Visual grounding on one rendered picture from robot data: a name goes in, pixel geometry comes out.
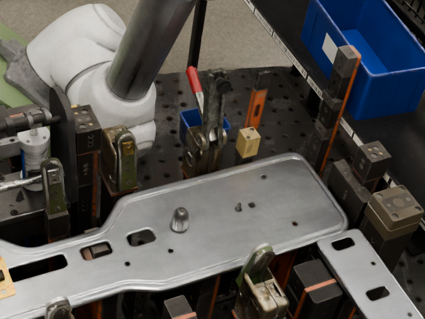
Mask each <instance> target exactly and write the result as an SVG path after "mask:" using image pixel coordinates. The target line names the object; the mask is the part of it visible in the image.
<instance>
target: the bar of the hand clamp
mask: <svg viewBox="0 0 425 319"><path fill-rule="evenodd" d="M230 89H231V83H230V82H229V81H228V80H227V72H226V71H225V70H224V68H222V67H221V68H216V69H208V70H206V76H205V86H204V106H203V117H202V133H203V135H204V137H205V138H206V149H205V150H208V149H209V136H210V128H214V133H215V135H217V139H216V141H214V143H215V144H216V145H217V146H218V147H221V141H222V133H223V118H224V110H225V96H226V93H227V92H229V91H230Z"/></svg>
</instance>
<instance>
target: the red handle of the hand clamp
mask: <svg viewBox="0 0 425 319"><path fill-rule="evenodd" d="M187 69H188V70H186V74H187V78H188V81H189V84H190V88H191V90H192V94H193V95H194V97H195V101H196V103H197V107H198V110H199V114H200V117H201V120H202V117H203V106H204V96H203V93H202V92H203V90H202V86H201V83H200V79H199V76H198V73H197V69H196V68H194V67H193V66H190V67H188V68H187ZM216 139H217V135H215V133H214V129H213V128H210V136H209V142H214V141H216Z"/></svg>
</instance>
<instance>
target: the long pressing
mask: <svg viewBox="0 0 425 319"><path fill-rule="evenodd" d="M262 175H265V176H266V178H262V177H261V176H262ZM238 203H241V211H236V210H235V208H236V207H237V204H238ZM250 203H254V205H255V206H254V207H253V208H251V207H250V206H249V204H250ZM179 207H183V208H185V209H186V210H187V211H188V213H189V221H188V229H187V231H185V232H184V233H176V232H174V231H173V230H172V229H171V221H172V216H173V213H174V211H175V210H176V209H177V208H179ZM293 222H296V223H297V225H296V226H295V225H293ZM348 227H349V219H348V216H347V215H346V213H345V212H344V211H343V209H342V208H341V206H340V205H339V204H338V202H337V201H336V199H335V198H334V197H333V195H332V194H331V192H330V191H329V190H328V188H327V187H326V186H325V184H324V183H323V181H322V180H321V179H320V177H319V176H318V174H317V173H316V172H315V170H314V169H313V167H312V166H311V165H310V163H309V162H308V161H307V160H306V159H305V158H304V157H303V156H302V155H300V154H299V153H293V152H290V153H283V154H278V155H276V156H271V157H268V158H264V159H259V160H257V161H252V162H249V163H245V164H242V165H237V166H233V167H230V168H226V169H223V170H218V171H216V172H211V173H207V174H204V175H199V176H197V177H192V178H188V179H185V180H181V181H177V182H173V183H170V184H166V185H162V186H159V187H155V188H151V189H147V190H144V191H140V192H136V193H133V194H129V195H126V196H123V197H122V198H120V199H119V200H118V201H117V202H116V204H115V205H114V207H113V209H112V210H111V212H110V214H109V216H108V217H107V219H106V221H105V222H104V224H103V225H102V226H101V227H100V228H98V229H97V230H94V231H91V232H87V233H84V234H80V235H76V236H73V237H69V238H66V239H62V240H60V241H56V242H51V243H48V244H44V245H41V246H37V247H23V246H19V245H17V244H14V243H12V242H9V241H6V240H4V239H0V257H3V258H4V260H5V263H6V266H7V268H8V270H10V269H13V268H16V267H19V266H23V265H27V264H30V263H34V262H37V261H41V260H45V259H48V258H52V257H55V256H59V255H62V256H64V257H65V260H66V262H67V266H66V267H64V268H61V269H58V270H55V271H51V272H47V273H44V274H41V275H37V276H34V277H30V278H26V279H24V280H20V281H17V282H13V285H14V287H15V290H16V294H15V295H14V296H10V297H6V298H4V299H0V319H41V318H44V315H45V309H46V303H47V302H49V301H50V300H52V299H54V298H56V297H60V296H67V297H68V299H69V302H70V304H71V308H72V309H73V308H76V307H79V306H83V305H85V304H89V303H92V302H95V301H98V300H101V299H104V298H107V297H111V296H114V295H117V294H121V293H123V292H131V291H134V292H168V291H172V290H175V289H178V288H181V287H185V286H187V285H190V284H194V283H196V282H200V281H202V280H206V279H209V278H212V277H215V276H218V275H222V274H224V273H228V272H231V271H233V270H237V269H239V268H242V267H243V265H244V264H245V262H246V261H247V258H248V257H249V255H250V253H251V251H252V250H253V248H255V247H256V246H260V245H261V244H265V243H270V244H271V246H272V248H273V250H274V252H275V254H276V255H275V256H274V257H277V256H281V255H283V254H286V253H290V252H292V251H296V250H298V249H302V248H305V247H308V246H311V245H314V244H317V241H318V240H319V239H323V238H325V237H329V236H332V235H335V234H339V233H341V232H344V231H347V230H348ZM145 230H150V231H151V232H152V233H153V234H154V237H155V241H153V242H149V243H147V244H143V245H140V246H136V247H133V246H131V245H130V244H129V242H128V239H127V237H128V236H129V235H132V234H136V233H138V232H142V231H145ZM103 242H107V243H108V244H109V245H110V247H111V249H112V253H111V254H109V255H105V256H102V257H99V258H95V259H92V260H84V259H83V257H82V254H81V252H80V251H81V250H82V249H83V248H86V247H90V246H94V245H96V244H100V243H103ZM169 249H172V250H173V252H172V253H169V252H168V250H169ZM126 262H129V263H130V265H129V266H126V265H125V263H126Z"/></svg>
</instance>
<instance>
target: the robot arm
mask: <svg viewBox="0 0 425 319"><path fill-rule="evenodd" d="M196 2H197V0H139V1H138V3H137V6H136V8H135V11H134V12H133V15H132V17H131V19H130V22H129V24H128V26H127V28H126V27H125V24H124V23H123V21H122V19H121V18H120V17H119V16H118V15H117V14H116V13H115V12H114V11H113V10H112V9H111V8H110V7H108V6H106V5H105V4H86V5H83V6H80V7H77V8H75V9H72V10H71V11H69V12H67V13H65V14H64V15H62V16H61V17H59V18H58V19H57V20H55V21H54V22H52V23H51V24H50V25H49V26H47V27H46V28H45V29H44V30H43V31H42V32H41V33H40V34H39V35H38V36H37V37H36V38H35V39H34V40H33V41H32V42H30V43H29V44H27V45H26V46H25V47H24V46H23V45H22V44H21V43H20V42H19V41H18V40H16V39H14V38H11V39H10V40H9V41H8V42H7V41H6V40H4V39H1V40H0V53H1V55H2V56H3V57H4V58H5V60H6V61H7V65H6V71H5V73H4V74H3V79H4V80H5V81H6V83H8V84H9V85H11V86H13V87H14V88H16V89H17V90H19V91H20V92H21V93H22V94H23V95H24V96H26V97H27V98H29V100H31V101H32V102H33V103H36V104H38V105H39V108H46V109H47V110H48V111H49V112H50V109H49V91H50V88H51V87H56V86H60V87H61V88H62V90H63V92H64V94H65V95H67V97H68V99H69V101H70V104H71V105H75V104H80V105H81V106H83V105H87V104H89V105H90V106H91V108H92V109H93V111H94V113H95V115H96V117H97V119H98V121H99V123H100V125H101V127H102V129H104V128H109V127H114V126H117V125H125V126H126V127H127V129H128V130H129V131H131V132H132V134H133V135H134V136H135V138H136V145H137V147H138V149H139V150H138V158H140V157H141V156H143V155H145V154H146V153H148V152H149V151H150V149H151V147H152V145H153V143H154V140H155V136H156V125H155V123H154V112H155V102H156V87H155V85H154V79H155V78H156V76H157V74H158V72H159V70H160V69H161V67H162V65H163V63H164V61H165V59H166V57H167V56H168V54H169V52H170V50H171V48H172V47H173V44H174V43H175V41H176V39H177V37H178V35H179V34H180V32H181V30H182V28H183V26H184V24H185V22H186V21H187V19H188V17H189V15H190V13H191V12H192V10H193V8H194V6H195V4H196Z"/></svg>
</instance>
